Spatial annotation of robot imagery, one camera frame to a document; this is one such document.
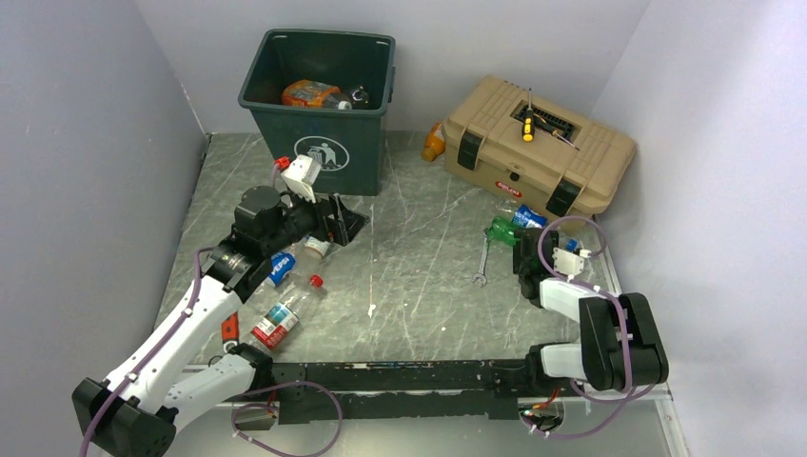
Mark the yellow handled screwdriver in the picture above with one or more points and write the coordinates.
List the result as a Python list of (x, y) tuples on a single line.
[(528, 124)]

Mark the silver open end wrench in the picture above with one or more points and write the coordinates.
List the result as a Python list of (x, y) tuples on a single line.
[(479, 277)]

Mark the red handled adjustable wrench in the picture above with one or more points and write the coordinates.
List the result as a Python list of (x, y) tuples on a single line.
[(230, 330)]

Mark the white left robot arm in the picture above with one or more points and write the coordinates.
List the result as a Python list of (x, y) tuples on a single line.
[(139, 407)]

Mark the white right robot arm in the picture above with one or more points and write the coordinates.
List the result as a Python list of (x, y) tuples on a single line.
[(619, 344)]

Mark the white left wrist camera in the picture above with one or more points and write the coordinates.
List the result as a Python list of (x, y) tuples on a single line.
[(299, 175)]

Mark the tan plastic toolbox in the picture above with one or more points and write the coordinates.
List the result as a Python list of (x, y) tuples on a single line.
[(484, 147)]

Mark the tall orange drink bottle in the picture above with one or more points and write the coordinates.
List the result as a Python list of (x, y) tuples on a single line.
[(313, 94)]

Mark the orange bottle behind toolbox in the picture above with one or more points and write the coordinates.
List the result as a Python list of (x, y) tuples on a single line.
[(434, 144)]

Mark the dark green trash bin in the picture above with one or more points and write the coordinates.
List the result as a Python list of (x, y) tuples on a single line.
[(348, 143)]

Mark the clear bottle red cap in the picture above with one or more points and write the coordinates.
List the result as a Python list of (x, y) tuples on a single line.
[(298, 297)]

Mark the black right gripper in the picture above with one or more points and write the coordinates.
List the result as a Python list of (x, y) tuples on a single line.
[(516, 253)]

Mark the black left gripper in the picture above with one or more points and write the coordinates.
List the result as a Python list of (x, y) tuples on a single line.
[(344, 225)]

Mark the blue label bottle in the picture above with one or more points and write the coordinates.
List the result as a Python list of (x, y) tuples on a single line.
[(525, 217)]

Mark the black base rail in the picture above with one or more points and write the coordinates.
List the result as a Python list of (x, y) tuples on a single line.
[(498, 389)]

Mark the green plastic bottle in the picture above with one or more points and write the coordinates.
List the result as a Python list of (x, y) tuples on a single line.
[(503, 230)]

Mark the white label green cap bottle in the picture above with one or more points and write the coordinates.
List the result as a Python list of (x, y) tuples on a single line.
[(316, 248)]

